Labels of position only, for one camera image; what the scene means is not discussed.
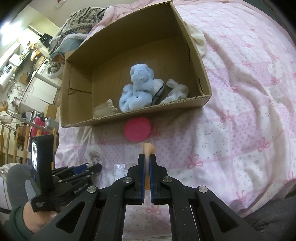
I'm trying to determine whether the clear plastic packet with label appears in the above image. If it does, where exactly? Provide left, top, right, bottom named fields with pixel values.
left=114, top=163, right=129, bottom=181

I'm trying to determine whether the cream cloth bundle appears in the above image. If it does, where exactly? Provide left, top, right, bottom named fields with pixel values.
left=186, top=24, right=207, bottom=57

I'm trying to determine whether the pink round sponge puff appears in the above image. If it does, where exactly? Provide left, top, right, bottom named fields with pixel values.
left=124, top=117, right=152, bottom=142

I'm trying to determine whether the light blue plush toy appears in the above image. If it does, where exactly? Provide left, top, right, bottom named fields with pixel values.
left=119, top=63, right=164, bottom=113

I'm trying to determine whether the white fluffy soft item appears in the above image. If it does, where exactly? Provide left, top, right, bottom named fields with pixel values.
left=161, top=79, right=189, bottom=104

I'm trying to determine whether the brown cardboard box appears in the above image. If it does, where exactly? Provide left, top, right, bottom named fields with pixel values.
left=60, top=1, right=212, bottom=128

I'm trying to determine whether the phone mounted on gripper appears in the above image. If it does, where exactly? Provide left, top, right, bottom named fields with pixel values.
left=31, top=134, right=54, bottom=177

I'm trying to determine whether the red bag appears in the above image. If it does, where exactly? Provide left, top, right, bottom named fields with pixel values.
left=30, top=116, right=49, bottom=137

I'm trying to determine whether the wooden chair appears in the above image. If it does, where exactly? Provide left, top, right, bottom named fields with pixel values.
left=1, top=123, right=58, bottom=166

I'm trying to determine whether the white washing machine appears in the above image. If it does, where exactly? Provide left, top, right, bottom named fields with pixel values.
left=35, top=59, right=61, bottom=89

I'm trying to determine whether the pink patterned bed quilt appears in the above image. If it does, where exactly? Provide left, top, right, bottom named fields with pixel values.
left=55, top=0, right=296, bottom=241

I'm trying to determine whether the patterned knit blanket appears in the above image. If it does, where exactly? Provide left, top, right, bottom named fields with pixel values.
left=48, top=6, right=110, bottom=55

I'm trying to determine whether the person's left hand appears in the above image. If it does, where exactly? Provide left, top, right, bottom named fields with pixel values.
left=23, top=202, right=58, bottom=233

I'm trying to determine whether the white kitchen cabinet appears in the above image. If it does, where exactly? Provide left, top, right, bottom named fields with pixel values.
left=18, top=77, right=58, bottom=113

